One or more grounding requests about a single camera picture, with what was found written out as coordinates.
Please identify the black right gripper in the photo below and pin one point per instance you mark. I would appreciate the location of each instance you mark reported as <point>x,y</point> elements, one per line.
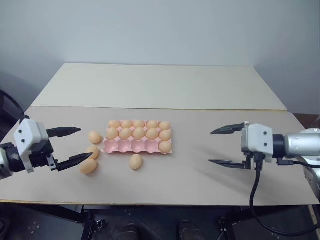
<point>250,160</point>

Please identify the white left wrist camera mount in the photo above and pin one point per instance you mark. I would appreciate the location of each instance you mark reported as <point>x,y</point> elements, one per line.
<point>27,133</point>

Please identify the pink egg tray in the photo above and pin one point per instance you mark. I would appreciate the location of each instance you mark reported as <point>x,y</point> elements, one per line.
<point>130,146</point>

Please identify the tan egg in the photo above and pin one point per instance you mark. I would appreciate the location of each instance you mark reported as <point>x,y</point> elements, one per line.
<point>94,137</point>
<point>165,135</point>
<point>112,133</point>
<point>88,166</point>
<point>136,161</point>
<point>164,125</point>
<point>139,123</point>
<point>125,133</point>
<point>152,134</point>
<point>127,123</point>
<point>93,150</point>
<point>152,124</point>
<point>165,146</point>
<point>114,123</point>
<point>139,133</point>

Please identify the black table frame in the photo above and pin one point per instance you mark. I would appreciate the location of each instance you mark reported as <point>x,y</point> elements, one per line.
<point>62,215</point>

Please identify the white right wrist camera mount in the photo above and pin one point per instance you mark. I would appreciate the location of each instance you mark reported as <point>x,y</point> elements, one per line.
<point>257,140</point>

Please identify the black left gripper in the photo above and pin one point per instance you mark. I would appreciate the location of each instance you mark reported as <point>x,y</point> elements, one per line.
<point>41,155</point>

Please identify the silver robot torso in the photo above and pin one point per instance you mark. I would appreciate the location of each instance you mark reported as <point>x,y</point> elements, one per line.
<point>312,177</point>

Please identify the dark rounded shape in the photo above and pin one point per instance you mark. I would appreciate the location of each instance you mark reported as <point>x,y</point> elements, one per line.
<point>187,230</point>
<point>131,231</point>

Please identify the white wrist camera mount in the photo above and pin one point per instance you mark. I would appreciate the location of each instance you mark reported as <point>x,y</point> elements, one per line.
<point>27,133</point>
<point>257,140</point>

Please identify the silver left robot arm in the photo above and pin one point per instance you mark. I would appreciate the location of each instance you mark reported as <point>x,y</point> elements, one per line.
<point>7,157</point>

